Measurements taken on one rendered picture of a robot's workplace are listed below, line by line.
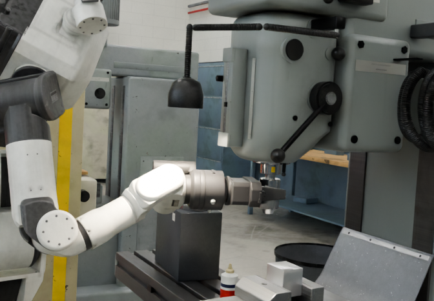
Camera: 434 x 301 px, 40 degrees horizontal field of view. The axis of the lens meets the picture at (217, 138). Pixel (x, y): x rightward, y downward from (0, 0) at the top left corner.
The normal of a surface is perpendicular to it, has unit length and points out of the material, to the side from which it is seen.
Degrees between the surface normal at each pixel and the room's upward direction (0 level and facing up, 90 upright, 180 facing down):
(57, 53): 57
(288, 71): 90
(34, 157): 72
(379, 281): 62
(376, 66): 90
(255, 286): 40
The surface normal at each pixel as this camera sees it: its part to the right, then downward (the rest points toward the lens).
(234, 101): 0.49, 0.08
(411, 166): -0.87, -0.02
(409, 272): -0.75, -0.46
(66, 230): 0.37, -0.23
